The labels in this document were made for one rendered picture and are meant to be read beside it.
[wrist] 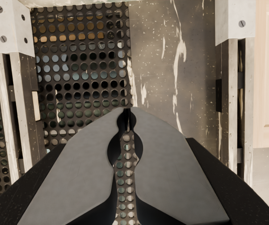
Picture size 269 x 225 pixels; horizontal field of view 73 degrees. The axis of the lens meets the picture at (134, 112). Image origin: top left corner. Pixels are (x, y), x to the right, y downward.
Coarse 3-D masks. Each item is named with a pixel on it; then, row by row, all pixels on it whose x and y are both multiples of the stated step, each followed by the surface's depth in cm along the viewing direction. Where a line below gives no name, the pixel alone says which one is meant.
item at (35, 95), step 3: (33, 93) 48; (36, 93) 49; (33, 96) 48; (36, 96) 49; (33, 99) 48; (36, 99) 49; (36, 102) 49; (36, 105) 49; (36, 108) 49; (36, 111) 49; (36, 114) 49; (39, 114) 50; (36, 117) 49; (39, 117) 50; (36, 120) 49
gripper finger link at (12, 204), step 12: (60, 144) 8; (48, 156) 8; (36, 168) 7; (48, 168) 7; (24, 180) 7; (36, 180) 7; (12, 192) 6; (24, 192) 6; (36, 192) 6; (0, 204) 6; (12, 204) 6; (24, 204) 6; (0, 216) 6; (12, 216) 6
